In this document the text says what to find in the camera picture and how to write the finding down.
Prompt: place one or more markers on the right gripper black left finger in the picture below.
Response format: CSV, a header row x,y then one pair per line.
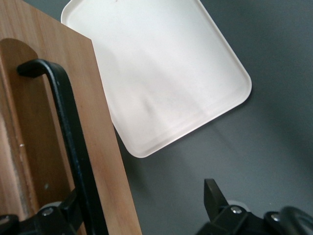
x,y
56,218

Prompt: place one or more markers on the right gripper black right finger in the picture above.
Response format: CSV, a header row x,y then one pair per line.
x,y
220,218

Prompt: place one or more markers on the wooden drawer with recessed front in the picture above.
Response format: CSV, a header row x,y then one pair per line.
x,y
93,122

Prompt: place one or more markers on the beige rectangular tray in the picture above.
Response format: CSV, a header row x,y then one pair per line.
x,y
166,73

